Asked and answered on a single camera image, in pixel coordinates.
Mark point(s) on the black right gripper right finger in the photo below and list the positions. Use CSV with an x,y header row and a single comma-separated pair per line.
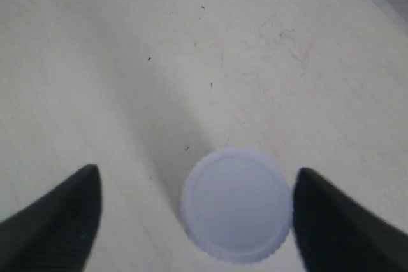
x,y
335,233

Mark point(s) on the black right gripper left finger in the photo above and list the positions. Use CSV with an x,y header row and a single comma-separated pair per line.
x,y
57,231

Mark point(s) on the white pill bottle blue label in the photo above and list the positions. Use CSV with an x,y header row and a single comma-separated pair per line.
x,y
236,206

